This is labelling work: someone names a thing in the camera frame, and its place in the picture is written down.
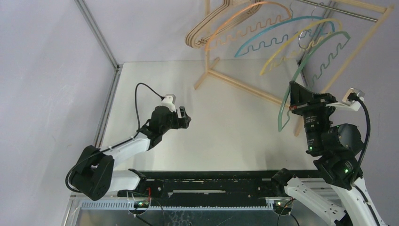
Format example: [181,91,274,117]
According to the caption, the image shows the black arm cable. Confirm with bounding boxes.
[346,93,381,226]
[64,82,166,194]

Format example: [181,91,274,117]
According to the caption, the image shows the wooden clothes rack frame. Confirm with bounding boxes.
[193,0,394,138]

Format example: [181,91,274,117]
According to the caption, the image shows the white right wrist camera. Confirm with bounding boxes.
[326,88,365,112]

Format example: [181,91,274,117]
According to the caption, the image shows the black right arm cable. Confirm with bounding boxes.
[346,93,381,226]

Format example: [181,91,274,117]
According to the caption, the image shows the green plastic hanger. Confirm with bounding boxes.
[277,31,351,132]

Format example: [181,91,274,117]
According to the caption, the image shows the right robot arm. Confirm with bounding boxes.
[271,81,385,226]

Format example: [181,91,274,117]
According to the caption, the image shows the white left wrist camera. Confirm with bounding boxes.
[161,94,176,113]

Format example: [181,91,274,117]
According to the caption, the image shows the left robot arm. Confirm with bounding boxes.
[65,106,191,201]

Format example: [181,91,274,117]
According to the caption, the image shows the yellow plastic hanger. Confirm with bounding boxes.
[259,18,343,77]

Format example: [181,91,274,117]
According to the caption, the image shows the right circuit board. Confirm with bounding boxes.
[273,201,292,211]

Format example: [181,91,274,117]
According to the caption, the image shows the circuit board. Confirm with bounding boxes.
[133,201,151,210]
[273,201,292,211]

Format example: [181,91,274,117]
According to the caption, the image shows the blue plastic hanger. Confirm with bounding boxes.
[230,1,340,60]

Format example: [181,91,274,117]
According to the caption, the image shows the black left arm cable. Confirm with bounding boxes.
[64,82,166,194]

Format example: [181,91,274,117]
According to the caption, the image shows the left circuit board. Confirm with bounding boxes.
[133,201,151,210]

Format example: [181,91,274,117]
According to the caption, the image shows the orange plastic hanger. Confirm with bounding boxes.
[204,0,292,51]

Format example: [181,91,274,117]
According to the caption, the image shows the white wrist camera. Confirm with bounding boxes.
[326,88,365,112]
[161,94,176,113]

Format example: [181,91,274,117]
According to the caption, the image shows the metal hanging rod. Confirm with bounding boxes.
[294,0,378,23]

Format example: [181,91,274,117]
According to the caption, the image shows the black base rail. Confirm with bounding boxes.
[117,170,287,208]

